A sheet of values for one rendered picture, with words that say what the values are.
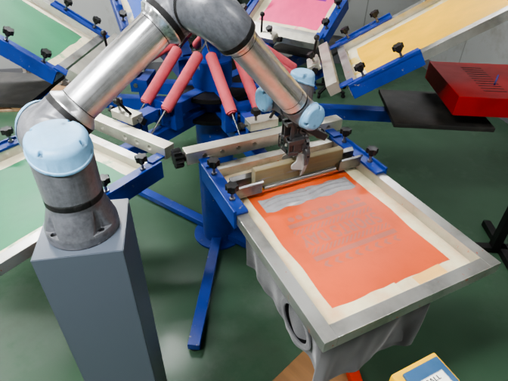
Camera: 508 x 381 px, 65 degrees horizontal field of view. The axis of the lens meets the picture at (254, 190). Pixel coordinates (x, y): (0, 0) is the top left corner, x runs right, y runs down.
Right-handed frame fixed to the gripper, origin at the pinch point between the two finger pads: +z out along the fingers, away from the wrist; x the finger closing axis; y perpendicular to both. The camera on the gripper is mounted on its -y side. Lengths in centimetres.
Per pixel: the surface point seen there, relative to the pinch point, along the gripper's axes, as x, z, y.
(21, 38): -117, -22, 80
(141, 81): -94, -3, 33
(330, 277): 42.5, 6.3, 14.7
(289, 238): 24.2, 6.3, 17.3
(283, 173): 1.2, -0.3, 6.8
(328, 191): 9.8, 5.7, -6.7
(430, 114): -23, 7, -89
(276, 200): 6.6, 5.9, 12.3
